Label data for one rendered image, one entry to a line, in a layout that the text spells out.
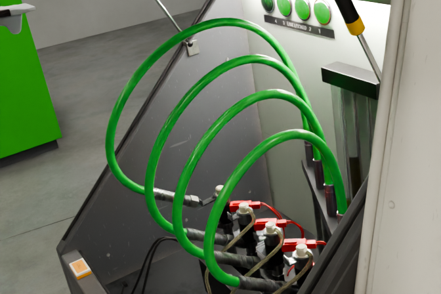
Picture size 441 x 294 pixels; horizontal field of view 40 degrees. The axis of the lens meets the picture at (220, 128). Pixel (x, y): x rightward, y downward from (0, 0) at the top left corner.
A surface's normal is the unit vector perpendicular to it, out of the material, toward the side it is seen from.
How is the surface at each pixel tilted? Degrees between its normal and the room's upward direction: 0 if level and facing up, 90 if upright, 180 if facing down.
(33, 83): 90
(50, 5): 90
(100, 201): 90
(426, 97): 76
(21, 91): 90
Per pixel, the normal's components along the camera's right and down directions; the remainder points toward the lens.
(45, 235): -0.16, -0.90
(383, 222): -0.87, 0.11
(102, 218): 0.49, 0.28
